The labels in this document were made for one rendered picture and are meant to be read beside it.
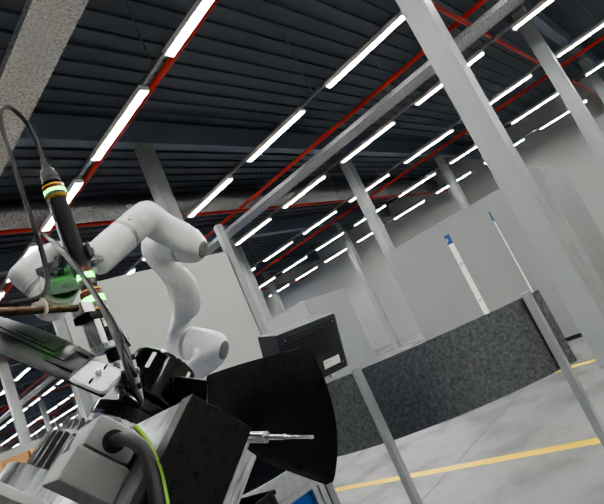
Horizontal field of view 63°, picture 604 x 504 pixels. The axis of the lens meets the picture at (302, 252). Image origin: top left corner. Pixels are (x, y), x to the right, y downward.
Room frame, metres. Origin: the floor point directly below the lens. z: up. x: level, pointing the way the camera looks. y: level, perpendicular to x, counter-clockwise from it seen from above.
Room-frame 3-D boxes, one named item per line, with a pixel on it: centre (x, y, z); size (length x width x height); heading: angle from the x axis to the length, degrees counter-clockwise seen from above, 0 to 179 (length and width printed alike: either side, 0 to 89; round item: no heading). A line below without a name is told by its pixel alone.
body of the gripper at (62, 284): (1.03, 0.49, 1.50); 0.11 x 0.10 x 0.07; 42
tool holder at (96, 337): (0.94, 0.42, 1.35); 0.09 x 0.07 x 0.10; 166
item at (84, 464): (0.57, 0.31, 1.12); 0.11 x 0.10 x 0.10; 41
